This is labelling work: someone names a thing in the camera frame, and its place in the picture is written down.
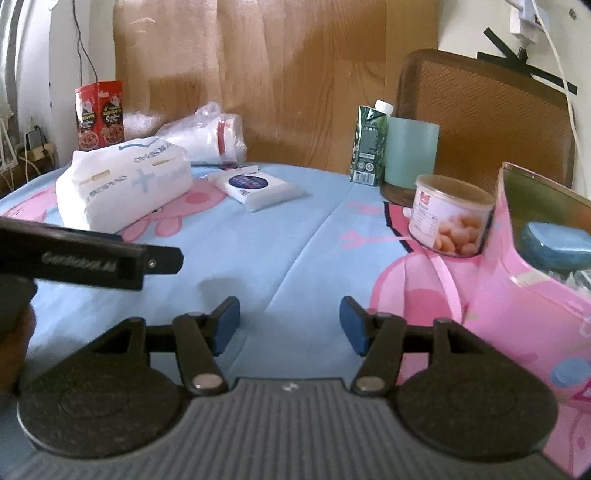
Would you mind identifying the food can with white lid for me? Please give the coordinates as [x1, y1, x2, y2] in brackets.
[407, 174, 496, 258]

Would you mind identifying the clear bag of white cups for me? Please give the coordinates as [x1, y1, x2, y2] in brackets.
[154, 102, 249, 166]

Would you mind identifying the green drink carton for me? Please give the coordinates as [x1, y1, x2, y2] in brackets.
[349, 99, 394, 186]

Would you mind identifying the blue plastic case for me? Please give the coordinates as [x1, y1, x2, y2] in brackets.
[521, 222, 591, 273]

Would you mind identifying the teal cylinder cup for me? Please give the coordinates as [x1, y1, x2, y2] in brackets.
[381, 116, 440, 204]

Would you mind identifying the large white tissue pack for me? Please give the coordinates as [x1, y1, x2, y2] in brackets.
[55, 137, 194, 232]

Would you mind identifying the blue cartoon bed sheet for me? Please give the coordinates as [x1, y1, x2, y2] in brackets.
[0, 159, 573, 444]

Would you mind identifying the person's left hand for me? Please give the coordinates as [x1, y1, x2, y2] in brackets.
[0, 305, 38, 409]

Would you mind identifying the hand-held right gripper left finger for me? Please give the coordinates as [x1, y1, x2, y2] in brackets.
[90, 296, 242, 397]

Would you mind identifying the red snack box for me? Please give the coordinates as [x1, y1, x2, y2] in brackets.
[95, 80, 125, 144]
[75, 85, 100, 151]

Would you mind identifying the pink biscuit tin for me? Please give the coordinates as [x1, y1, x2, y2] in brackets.
[462, 161, 591, 478]

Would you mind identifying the black wall cable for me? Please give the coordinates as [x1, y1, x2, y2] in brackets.
[76, 37, 100, 86]

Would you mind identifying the black tape cross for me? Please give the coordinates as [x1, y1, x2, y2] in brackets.
[477, 27, 580, 95]

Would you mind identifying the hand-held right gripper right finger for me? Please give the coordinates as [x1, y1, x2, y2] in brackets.
[339, 296, 491, 397]

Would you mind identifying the white power strip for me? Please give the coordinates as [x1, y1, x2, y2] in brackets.
[508, 0, 552, 47]

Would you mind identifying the brown woven chair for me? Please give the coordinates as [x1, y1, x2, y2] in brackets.
[394, 48, 578, 204]

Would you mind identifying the white wipes pack blue label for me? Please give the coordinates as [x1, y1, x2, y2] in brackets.
[206, 168, 305, 213]

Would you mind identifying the white power cable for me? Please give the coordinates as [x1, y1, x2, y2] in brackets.
[531, 0, 578, 190]

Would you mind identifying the large wooden board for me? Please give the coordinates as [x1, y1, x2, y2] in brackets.
[112, 0, 439, 176]

